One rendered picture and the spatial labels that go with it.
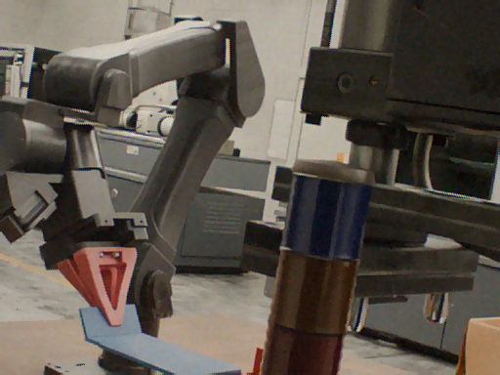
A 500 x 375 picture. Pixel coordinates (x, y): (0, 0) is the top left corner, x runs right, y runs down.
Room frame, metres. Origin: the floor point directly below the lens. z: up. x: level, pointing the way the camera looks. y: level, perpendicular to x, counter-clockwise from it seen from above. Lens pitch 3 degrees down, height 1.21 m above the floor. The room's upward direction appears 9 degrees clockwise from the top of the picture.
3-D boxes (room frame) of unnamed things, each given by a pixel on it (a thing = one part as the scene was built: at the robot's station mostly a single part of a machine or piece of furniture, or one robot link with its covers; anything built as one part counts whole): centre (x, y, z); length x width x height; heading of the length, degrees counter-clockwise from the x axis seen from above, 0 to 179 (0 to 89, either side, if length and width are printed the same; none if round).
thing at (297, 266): (0.46, -0.04, 1.14); 0.04 x 0.04 x 0.03
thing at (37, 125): (0.96, 0.20, 1.19); 0.12 x 0.09 x 0.12; 149
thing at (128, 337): (0.89, 0.06, 1.00); 0.15 x 0.07 x 0.03; 49
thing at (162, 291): (1.12, 0.11, 1.00); 0.09 x 0.06 x 0.06; 59
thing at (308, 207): (0.46, -0.04, 1.17); 0.04 x 0.04 x 0.03
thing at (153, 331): (1.13, 0.11, 0.94); 0.20 x 0.07 x 0.08; 139
